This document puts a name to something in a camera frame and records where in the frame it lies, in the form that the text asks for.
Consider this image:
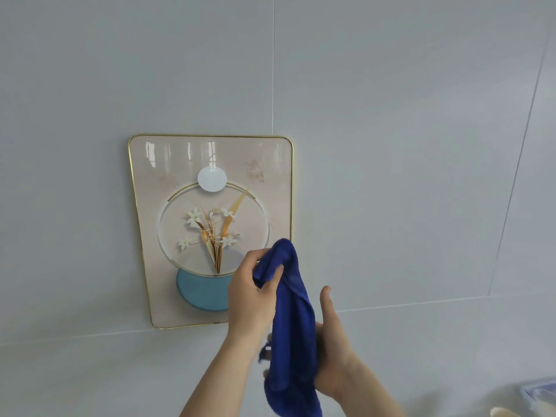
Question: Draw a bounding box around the person's left hand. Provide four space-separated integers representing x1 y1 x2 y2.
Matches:
227 248 286 343

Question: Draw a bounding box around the person's right hand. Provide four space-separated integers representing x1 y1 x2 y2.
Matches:
261 286 371 403

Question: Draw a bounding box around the blue microfibre cloth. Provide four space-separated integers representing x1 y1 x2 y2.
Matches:
252 238 323 417

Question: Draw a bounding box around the person's right forearm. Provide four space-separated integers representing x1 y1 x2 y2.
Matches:
331 368 407 417

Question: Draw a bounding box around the person's left forearm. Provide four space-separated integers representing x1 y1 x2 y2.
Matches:
179 331 273 417

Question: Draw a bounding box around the white round sticker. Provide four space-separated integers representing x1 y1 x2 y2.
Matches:
197 166 228 194

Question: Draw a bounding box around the clear plastic container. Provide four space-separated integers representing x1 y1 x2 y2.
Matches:
517 378 556 417

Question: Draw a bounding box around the gold-framed floral wall picture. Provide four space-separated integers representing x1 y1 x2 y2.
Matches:
128 134 295 330

